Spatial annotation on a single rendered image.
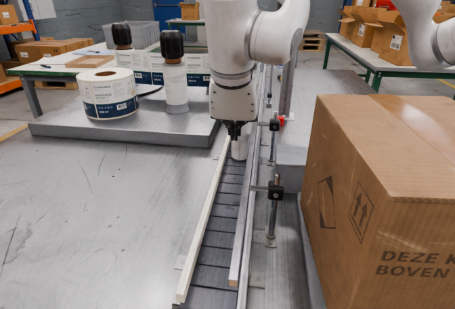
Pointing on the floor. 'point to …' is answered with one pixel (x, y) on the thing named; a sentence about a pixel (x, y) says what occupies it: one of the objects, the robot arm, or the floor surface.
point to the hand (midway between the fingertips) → (234, 131)
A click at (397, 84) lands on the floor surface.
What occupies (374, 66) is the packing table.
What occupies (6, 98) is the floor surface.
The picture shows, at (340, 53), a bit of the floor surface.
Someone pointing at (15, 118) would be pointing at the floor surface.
